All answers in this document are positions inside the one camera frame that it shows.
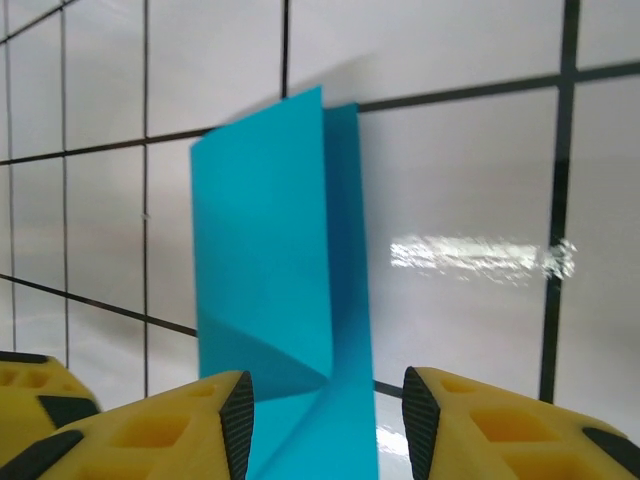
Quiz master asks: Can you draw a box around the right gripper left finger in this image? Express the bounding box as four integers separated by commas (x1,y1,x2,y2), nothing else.
12,370,256,480

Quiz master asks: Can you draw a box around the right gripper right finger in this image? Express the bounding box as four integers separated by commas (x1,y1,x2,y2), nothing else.
402,366,640,480

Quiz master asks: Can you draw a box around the blue paper sheet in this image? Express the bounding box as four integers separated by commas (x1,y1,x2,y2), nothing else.
188,85,381,480

